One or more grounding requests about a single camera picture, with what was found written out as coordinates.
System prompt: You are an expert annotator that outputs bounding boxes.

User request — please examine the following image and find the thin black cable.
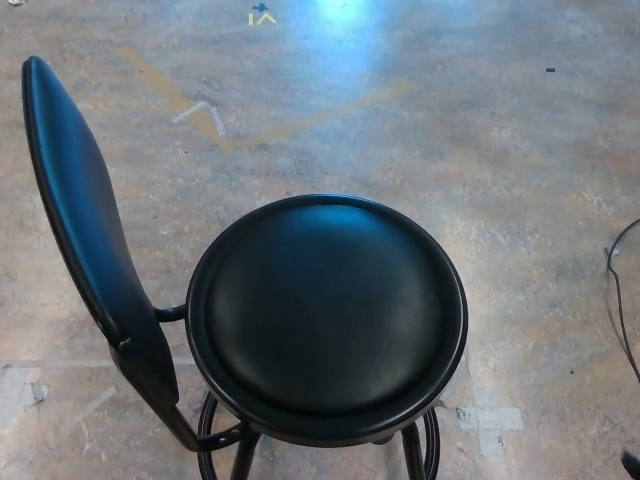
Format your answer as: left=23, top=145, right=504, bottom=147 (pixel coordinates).
left=604, top=217, right=640, bottom=382

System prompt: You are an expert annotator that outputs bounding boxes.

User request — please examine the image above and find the black swivel chair with backrest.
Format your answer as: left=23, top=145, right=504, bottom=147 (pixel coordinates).
left=21, top=54, right=470, bottom=480

